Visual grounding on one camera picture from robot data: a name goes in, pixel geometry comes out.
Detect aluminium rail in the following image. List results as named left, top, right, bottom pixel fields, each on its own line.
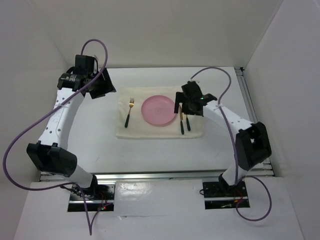
left=234, top=66, right=273, bottom=173
left=39, top=168, right=274, bottom=182

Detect gold fork green handle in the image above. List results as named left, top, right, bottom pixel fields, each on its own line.
left=124, top=97, right=135, bottom=128

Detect pink plate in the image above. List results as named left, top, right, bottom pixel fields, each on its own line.
left=141, top=95, right=177, bottom=127

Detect gold knife green handle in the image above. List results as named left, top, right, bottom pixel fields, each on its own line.
left=178, top=105, right=185, bottom=135

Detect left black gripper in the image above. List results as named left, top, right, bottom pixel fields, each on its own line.
left=87, top=67, right=116, bottom=100

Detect gold spoon green handle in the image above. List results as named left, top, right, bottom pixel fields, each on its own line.
left=185, top=114, right=191, bottom=132

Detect cream cloth placemat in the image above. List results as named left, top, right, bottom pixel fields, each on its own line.
left=116, top=86, right=204, bottom=139

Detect front aluminium rail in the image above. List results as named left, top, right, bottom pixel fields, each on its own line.
left=39, top=168, right=274, bottom=182

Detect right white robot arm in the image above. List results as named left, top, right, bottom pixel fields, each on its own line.
left=174, top=81, right=272, bottom=196

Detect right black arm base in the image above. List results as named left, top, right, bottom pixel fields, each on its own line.
left=199, top=181, right=250, bottom=210

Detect right aluminium rail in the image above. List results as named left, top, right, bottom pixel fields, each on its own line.
left=234, top=66, right=273, bottom=173

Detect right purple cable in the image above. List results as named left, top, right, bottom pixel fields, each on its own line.
left=189, top=66, right=273, bottom=221

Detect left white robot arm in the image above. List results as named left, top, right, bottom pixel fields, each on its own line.
left=26, top=55, right=116, bottom=200

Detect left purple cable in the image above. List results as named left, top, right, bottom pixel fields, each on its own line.
left=1, top=38, right=109, bottom=236

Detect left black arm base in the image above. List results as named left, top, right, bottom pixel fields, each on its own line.
left=61, top=182, right=116, bottom=212

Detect purple cable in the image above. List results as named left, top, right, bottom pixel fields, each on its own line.
left=1, top=38, right=109, bottom=236
left=189, top=66, right=273, bottom=221

